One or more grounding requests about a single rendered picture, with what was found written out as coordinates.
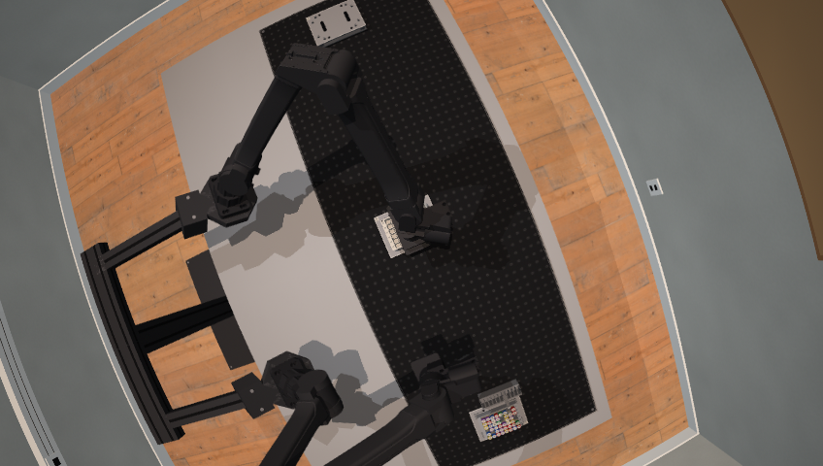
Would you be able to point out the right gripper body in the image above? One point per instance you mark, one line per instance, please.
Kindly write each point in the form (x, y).
(419, 366)

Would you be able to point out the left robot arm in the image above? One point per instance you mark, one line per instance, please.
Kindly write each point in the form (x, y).
(329, 72)

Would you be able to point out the white grid rack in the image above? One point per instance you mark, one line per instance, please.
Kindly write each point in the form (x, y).
(390, 233)

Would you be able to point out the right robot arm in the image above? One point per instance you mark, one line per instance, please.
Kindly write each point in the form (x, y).
(410, 426)

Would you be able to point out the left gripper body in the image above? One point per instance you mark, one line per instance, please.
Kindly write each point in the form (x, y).
(410, 245)

